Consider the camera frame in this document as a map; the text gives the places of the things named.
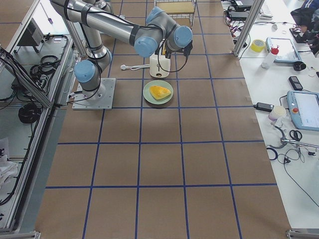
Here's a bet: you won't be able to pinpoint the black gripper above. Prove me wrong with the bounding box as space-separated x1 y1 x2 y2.
163 49 171 58

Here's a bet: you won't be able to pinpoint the white two-slot toaster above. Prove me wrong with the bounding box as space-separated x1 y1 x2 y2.
150 54 170 78

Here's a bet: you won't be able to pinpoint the toast slice in toaster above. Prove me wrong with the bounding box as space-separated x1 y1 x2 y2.
161 45 166 55

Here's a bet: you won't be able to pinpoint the light green plate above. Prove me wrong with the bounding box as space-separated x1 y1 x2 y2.
143 80 174 105

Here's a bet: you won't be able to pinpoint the triangular bread on plate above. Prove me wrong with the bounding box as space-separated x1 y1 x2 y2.
149 85 171 100

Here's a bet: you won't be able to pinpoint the yellow tape roll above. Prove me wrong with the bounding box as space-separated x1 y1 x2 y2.
250 39 266 52

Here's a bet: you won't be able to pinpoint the white bottle red cap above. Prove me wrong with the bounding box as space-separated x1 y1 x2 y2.
261 45 279 69

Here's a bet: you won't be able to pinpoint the black power adapter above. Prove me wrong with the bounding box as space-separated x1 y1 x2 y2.
253 102 274 113

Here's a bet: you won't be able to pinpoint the blue teach pendant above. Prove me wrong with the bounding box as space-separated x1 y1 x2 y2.
266 37 302 63
287 91 319 131

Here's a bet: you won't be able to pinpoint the white paper cup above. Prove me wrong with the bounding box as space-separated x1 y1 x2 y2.
268 106 287 121

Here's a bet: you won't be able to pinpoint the black scissors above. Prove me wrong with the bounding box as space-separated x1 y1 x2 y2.
289 130 303 141

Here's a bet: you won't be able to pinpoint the wire basket with wooden shelves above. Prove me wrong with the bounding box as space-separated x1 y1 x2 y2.
154 0 196 28

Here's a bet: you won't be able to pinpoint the white toaster power cable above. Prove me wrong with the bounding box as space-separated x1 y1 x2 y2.
120 63 151 71

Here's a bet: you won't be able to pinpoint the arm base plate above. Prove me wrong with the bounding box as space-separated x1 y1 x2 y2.
72 78 116 110

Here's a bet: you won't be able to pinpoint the aluminium frame post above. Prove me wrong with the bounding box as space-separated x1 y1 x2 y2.
233 0 264 57

